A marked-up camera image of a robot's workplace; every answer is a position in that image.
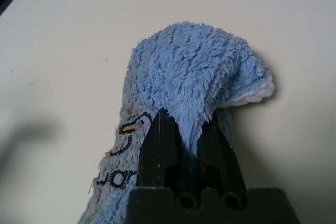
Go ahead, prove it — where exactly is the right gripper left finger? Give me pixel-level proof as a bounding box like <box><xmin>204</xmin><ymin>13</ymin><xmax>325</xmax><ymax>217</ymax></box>
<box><xmin>135</xmin><ymin>108</ymin><xmax>185</xmax><ymax>191</ymax></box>

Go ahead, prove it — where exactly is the blue terry cloth rag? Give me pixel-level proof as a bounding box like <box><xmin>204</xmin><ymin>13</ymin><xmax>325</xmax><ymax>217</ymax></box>
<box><xmin>78</xmin><ymin>19</ymin><xmax>276</xmax><ymax>224</ymax></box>

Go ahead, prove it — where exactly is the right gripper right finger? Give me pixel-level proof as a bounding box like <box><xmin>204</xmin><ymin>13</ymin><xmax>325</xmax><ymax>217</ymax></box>
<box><xmin>195</xmin><ymin>109</ymin><xmax>248</xmax><ymax>192</ymax></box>

